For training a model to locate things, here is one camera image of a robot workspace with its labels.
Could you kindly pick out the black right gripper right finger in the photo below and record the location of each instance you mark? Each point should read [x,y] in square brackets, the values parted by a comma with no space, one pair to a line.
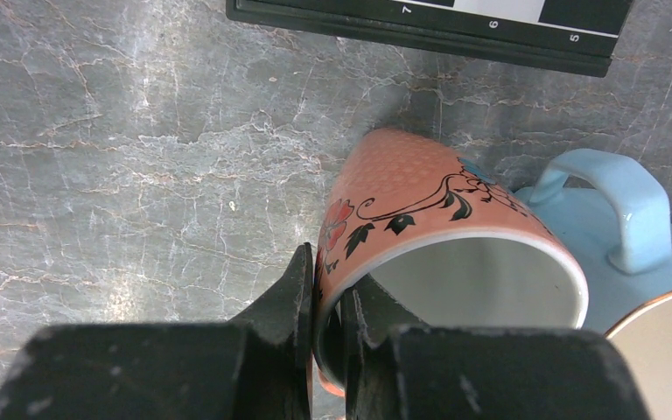
[396,367]

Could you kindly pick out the light blue mug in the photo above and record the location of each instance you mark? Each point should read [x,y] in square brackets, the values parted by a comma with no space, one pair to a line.
[615,219]

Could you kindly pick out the salmon pink mug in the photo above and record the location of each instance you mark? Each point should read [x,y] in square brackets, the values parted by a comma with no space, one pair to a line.
[451,245]

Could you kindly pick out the yellow mug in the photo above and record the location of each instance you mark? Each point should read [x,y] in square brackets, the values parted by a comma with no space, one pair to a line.
[644,339]

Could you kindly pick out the black white chessboard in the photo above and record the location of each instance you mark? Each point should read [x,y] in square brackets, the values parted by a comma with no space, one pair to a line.
[574,37]

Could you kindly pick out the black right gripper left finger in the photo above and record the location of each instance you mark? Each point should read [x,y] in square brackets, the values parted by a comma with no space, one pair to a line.
[257,365]

